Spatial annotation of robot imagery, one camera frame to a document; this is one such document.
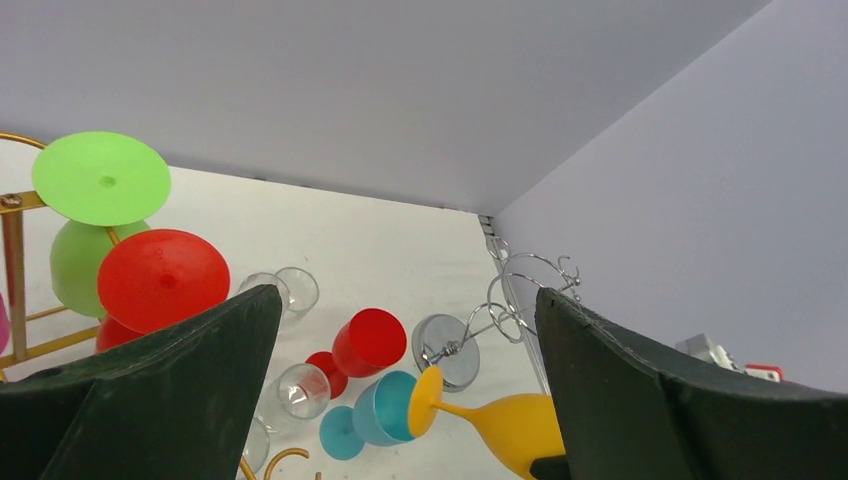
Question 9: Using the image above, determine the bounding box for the clear glass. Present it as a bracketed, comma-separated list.
[236, 266, 320, 330]
[256, 363, 331, 434]
[242, 417, 270, 475]

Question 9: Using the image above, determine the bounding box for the chrome round glass rack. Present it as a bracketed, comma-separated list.
[410, 235, 583, 393]

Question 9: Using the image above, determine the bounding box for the aluminium rail right side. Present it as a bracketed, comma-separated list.
[477, 215, 550, 394]

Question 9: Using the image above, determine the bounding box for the magenta plastic wine glass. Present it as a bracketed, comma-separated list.
[0, 297, 12, 353]

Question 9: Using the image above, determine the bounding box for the green plastic wine glass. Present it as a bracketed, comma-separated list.
[32, 131, 171, 318]

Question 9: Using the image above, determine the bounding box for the red plastic wine glass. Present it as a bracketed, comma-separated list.
[306, 308, 408, 399]
[95, 228, 231, 353]

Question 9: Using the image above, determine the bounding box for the orange plastic wine glass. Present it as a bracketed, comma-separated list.
[407, 366, 566, 479]

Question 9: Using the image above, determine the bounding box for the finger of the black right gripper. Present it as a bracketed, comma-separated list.
[529, 454, 571, 480]

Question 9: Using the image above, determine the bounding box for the gold wire glass rack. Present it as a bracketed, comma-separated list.
[0, 131, 323, 480]

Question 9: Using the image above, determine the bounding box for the cyan plastic wine glass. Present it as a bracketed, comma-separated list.
[319, 371, 416, 461]

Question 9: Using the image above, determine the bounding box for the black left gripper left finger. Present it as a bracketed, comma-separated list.
[1, 285, 282, 479]

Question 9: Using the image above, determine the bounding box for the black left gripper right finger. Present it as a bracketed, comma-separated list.
[535, 288, 847, 479]

